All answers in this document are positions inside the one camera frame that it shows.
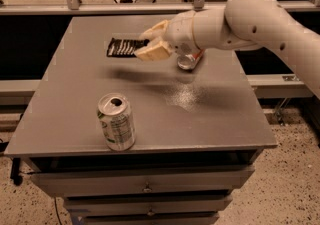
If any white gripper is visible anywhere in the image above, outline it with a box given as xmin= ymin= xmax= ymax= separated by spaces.
xmin=134 ymin=11 xmax=199 ymax=61

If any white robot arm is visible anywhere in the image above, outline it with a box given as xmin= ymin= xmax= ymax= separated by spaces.
xmin=135 ymin=0 xmax=320 ymax=98

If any red soda can lying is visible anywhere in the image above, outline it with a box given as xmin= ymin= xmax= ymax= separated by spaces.
xmin=177 ymin=50 xmax=204 ymax=70

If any green white soda can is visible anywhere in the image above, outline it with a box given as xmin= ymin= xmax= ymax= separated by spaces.
xmin=97 ymin=93 xmax=136 ymax=151

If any grey drawer cabinet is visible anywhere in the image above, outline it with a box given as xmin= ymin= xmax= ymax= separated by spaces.
xmin=4 ymin=13 xmax=279 ymax=225

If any top grey drawer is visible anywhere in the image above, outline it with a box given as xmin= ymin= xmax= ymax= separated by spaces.
xmin=31 ymin=165 xmax=255 ymax=197

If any grey drawer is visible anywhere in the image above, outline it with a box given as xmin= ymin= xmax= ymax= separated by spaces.
xmin=77 ymin=212 xmax=219 ymax=225
xmin=31 ymin=165 xmax=255 ymax=197
xmin=64 ymin=195 xmax=232 ymax=217

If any middle grey drawer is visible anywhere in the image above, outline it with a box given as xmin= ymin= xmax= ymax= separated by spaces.
xmin=64 ymin=195 xmax=232 ymax=217

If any bottom grey drawer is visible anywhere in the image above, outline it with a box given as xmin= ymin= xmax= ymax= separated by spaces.
xmin=77 ymin=212 xmax=219 ymax=225

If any black caster leg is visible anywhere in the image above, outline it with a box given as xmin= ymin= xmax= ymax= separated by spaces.
xmin=10 ymin=158 xmax=23 ymax=186

